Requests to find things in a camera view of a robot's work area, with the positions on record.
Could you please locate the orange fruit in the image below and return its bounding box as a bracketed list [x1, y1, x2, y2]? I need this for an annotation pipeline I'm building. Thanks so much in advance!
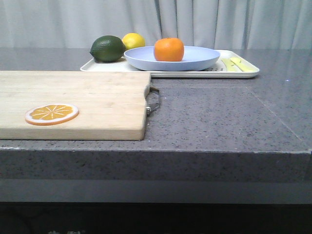
[154, 38, 184, 62]

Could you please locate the light blue plate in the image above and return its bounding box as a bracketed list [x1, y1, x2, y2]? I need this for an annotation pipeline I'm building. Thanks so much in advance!
[124, 46, 220, 71]

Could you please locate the cream white tray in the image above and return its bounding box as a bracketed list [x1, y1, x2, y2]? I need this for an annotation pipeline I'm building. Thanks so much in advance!
[80, 50, 260, 78]

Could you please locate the wooden cutting board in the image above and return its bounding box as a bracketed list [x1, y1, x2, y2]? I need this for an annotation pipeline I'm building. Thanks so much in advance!
[0, 71, 151, 140]

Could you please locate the yellow lemon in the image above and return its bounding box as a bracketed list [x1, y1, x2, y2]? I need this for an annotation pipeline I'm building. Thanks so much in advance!
[122, 33, 145, 50]

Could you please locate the green lime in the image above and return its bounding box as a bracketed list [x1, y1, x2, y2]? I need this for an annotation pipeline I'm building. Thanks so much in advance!
[90, 35, 126, 62]

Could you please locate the yellow plastic knife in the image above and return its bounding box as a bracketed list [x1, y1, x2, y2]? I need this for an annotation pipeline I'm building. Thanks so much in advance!
[230, 57, 255, 72]

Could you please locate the orange slice coaster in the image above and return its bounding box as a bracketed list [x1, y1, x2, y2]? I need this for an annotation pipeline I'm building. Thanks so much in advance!
[24, 103, 79, 126]

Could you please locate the grey curtain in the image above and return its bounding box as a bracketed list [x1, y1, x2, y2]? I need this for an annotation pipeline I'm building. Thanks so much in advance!
[0, 0, 312, 50]

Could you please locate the metal cutting board handle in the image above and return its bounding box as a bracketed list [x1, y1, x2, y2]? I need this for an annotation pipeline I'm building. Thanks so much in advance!
[145, 84, 161, 116]

